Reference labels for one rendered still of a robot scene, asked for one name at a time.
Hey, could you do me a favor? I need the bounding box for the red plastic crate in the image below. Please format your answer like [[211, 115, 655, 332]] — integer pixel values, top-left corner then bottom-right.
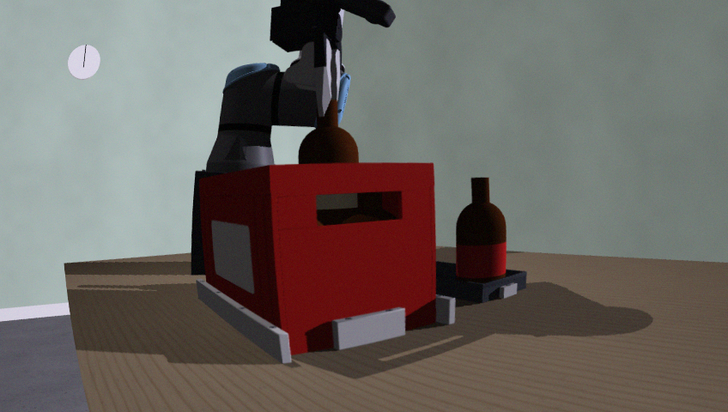
[[199, 163, 436, 355]]

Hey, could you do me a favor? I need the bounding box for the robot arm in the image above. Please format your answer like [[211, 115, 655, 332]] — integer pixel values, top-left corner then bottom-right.
[[206, 0, 396, 173]]

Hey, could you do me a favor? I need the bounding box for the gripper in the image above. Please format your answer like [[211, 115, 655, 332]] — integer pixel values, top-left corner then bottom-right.
[[270, 0, 343, 118]]

